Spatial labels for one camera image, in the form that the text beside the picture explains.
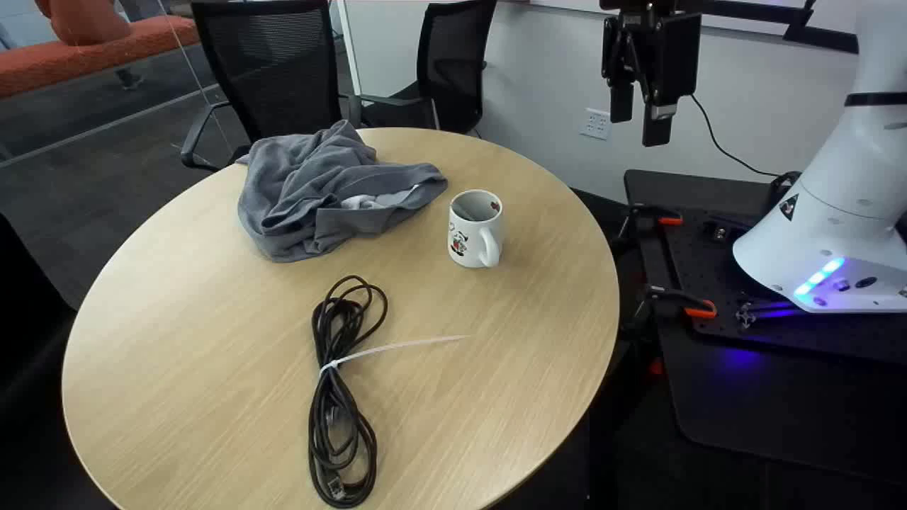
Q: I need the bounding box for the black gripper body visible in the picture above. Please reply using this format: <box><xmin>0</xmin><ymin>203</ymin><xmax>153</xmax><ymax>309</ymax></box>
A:
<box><xmin>598</xmin><ymin>0</ymin><xmax>703</xmax><ymax>108</ymax></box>

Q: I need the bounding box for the black mesh office chair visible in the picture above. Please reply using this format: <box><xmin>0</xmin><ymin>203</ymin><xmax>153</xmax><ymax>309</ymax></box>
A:
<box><xmin>358</xmin><ymin>0</ymin><xmax>500</xmax><ymax>136</ymax></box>

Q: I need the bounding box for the white printed mug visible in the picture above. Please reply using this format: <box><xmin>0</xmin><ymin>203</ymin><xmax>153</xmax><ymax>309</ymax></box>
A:
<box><xmin>446</xmin><ymin>188</ymin><xmax>508</xmax><ymax>273</ymax></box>

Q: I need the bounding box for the grey crumpled cloth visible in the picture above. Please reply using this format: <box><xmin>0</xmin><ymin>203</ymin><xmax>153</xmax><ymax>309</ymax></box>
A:
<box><xmin>235</xmin><ymin>120</ymin><xmax>452</xmax><ymax>265</ymax></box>

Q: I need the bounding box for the white zip tie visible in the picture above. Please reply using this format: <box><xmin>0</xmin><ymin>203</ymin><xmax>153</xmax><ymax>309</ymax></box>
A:
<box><xmin>318</xmin><ymin>333</ymin><xmax>476</xmax><ymax>378</ymax></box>

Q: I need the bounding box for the black office chair with armrests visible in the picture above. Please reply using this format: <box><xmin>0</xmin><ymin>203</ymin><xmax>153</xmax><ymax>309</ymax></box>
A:
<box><xmin>180</xmin><ymin>0</ymin><xmax>347</xmax><ymax>173</ymax></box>

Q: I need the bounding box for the orange bench seat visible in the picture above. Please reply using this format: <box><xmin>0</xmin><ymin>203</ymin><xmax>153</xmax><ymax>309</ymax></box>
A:
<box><xmin>0</xmin><ymin>13</ymin><xmax>204</xmax><ymax>103</ymax></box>

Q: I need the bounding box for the orange cushion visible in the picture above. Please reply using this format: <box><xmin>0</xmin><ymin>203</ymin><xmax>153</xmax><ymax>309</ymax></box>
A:
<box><xmin>34</xmin><ymin>0</ymin><xmax>133</xmax><ymax>50</ymax></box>

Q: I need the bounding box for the white wall outlet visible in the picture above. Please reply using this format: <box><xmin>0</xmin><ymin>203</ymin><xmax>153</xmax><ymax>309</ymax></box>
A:
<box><xmin>579</xmin><ymin>105</ymin><xmax>615</xmax><ymax>146</ymax></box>

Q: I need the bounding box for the thin black wall cable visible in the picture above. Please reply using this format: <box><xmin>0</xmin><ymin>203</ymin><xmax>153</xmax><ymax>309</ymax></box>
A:
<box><xmin>686</xmin><ymin>91</ymin><xmax>806</xmax><ymax>186</ymax></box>

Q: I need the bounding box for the black clamp with orange handle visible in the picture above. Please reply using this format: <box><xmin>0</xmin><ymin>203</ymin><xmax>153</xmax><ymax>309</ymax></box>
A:
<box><xmin>632</xmin><ymin>282</ymin><xmax>722</xmax><ymax>330</ymax></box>
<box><xmin>612</xmin><ymin>204</ymin><xmax>688</xmax><ymax>252</ymax></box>

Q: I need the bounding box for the black wall rail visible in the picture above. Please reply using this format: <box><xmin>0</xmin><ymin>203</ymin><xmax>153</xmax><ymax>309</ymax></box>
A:
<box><xmin>698</xmin><ymin>0</ymin><xmax>861</xmax><ymax>57</ymax></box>

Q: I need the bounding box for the black coiled cable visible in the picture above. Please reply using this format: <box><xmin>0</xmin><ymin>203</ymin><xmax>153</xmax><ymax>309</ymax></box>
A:
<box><xmin>307</xmin><ymin>273</ymin><xmax>391</xmax><ymax>510</ymax></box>

